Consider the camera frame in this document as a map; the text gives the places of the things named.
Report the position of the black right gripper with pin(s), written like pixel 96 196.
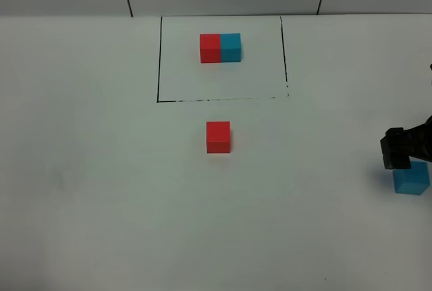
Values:
pixel 399 145

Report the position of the template blue cube block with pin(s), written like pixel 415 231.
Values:
pixel 231 47

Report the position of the template red cube block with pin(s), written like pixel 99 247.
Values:
pixel 210 48

